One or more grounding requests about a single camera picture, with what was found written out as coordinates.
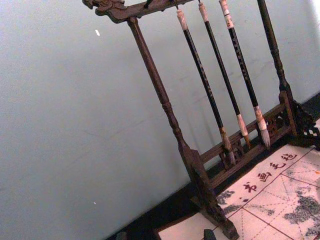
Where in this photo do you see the white felt mat, red grid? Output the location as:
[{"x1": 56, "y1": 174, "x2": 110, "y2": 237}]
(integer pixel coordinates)
[{"x1": 156, "y1": 143, "x2": 320, "y2": 240}]

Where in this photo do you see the black calligraphy brush, brown tip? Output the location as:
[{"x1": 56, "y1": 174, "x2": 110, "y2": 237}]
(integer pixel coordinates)
[{"x1": 197, "y1": 0, "x2": 252, "y2": 149}]

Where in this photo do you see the black table cloth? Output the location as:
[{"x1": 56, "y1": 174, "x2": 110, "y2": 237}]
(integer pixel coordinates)
[{"x1": 106, "y1": 91, "x2": 320, "y2": 240}]

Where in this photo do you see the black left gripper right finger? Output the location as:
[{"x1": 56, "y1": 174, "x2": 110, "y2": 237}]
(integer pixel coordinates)
[{"x1": 203, "y1": 228, "x2": 218, "y2": 240}]

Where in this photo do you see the black calligraphy brush, dark tip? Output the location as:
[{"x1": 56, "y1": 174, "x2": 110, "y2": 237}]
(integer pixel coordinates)
[{"x1": 175, "y1": 8, "x2": 236, "y2": 166}]

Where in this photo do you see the black calligraphy brush, white tip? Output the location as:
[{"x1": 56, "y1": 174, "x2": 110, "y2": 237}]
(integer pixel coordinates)
[{"x1": 218, "y1": 0, "x2": 272, "y2": 148}]

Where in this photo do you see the dark carved wooden brush rack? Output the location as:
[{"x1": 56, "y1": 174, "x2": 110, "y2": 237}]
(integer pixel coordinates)
[{"x1": 81, "y1": 0, "x2": 320, "y2": 240}]

